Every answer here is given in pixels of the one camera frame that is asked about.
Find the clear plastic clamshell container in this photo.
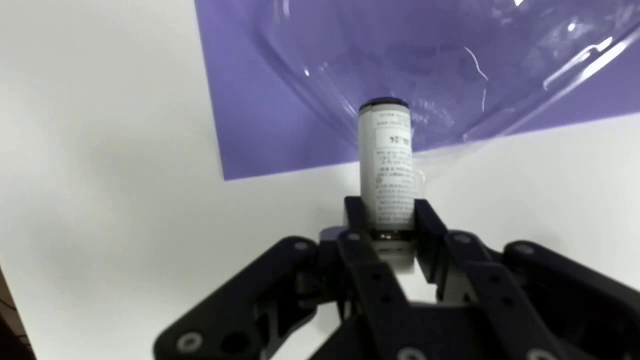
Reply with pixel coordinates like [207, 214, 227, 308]
[256, 0, 640, 147]

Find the purple mat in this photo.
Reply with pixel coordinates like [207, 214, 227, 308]
[194, 0, 640, 182]

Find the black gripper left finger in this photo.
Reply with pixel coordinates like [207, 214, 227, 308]
[152, 195, 427, 360]

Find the white bottle black band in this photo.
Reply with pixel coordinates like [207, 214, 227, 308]
[355, 96, 422, 283]

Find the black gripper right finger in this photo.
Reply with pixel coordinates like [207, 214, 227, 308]
[413, 197, 640, 360]

